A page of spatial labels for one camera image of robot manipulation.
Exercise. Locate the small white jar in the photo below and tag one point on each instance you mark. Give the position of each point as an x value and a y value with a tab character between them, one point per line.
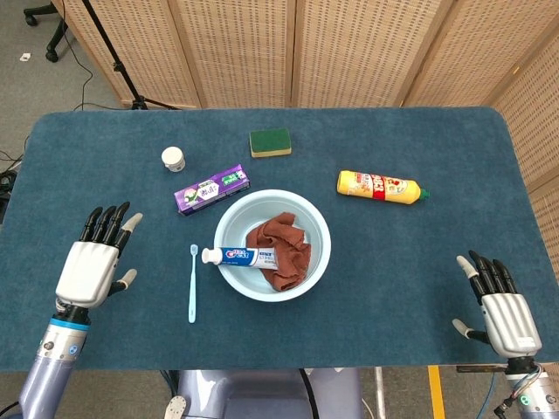
172	158

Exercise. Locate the light blue plastic basin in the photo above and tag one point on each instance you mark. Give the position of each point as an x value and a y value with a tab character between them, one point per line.
262	205

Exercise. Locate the grey-blue robot torso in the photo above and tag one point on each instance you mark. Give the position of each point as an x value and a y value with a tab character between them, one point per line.
262	393

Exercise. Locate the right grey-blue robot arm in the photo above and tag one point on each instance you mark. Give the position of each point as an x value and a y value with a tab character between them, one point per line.
537	393

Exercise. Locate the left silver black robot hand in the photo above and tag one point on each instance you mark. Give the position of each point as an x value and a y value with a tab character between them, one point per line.
87	270

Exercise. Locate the dark blue table mat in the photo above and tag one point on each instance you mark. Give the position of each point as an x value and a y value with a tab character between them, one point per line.
393	283

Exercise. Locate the purple toothpaste box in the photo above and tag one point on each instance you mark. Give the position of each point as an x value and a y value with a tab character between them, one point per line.
209	190

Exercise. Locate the green yellow sponge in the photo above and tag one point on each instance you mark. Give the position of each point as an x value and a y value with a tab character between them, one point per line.
268	140

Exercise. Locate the black tripod stand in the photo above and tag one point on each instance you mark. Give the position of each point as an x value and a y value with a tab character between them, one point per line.
118	67

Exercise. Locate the yellow detergent bottle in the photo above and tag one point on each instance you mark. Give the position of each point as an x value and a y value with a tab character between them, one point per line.
371	185

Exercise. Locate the light blue toothbrush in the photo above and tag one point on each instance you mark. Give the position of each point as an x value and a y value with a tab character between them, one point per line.
192	297

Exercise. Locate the small white floor object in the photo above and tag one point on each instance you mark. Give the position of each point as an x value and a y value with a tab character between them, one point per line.
25	57

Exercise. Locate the blue white toothpaste tube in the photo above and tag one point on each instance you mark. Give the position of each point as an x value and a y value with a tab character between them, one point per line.
244	256

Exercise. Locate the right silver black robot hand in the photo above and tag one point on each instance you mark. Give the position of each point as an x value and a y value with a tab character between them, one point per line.
511	323

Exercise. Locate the black office chair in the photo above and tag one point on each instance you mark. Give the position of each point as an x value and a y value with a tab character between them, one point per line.
57	39

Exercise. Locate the wicker folding screen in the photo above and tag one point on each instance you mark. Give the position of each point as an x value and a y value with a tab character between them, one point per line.
240	52

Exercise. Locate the white table leg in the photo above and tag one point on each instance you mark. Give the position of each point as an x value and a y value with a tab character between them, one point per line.
381	393

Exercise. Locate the brown microfiber cloth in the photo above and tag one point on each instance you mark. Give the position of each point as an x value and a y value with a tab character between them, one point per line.
284	262

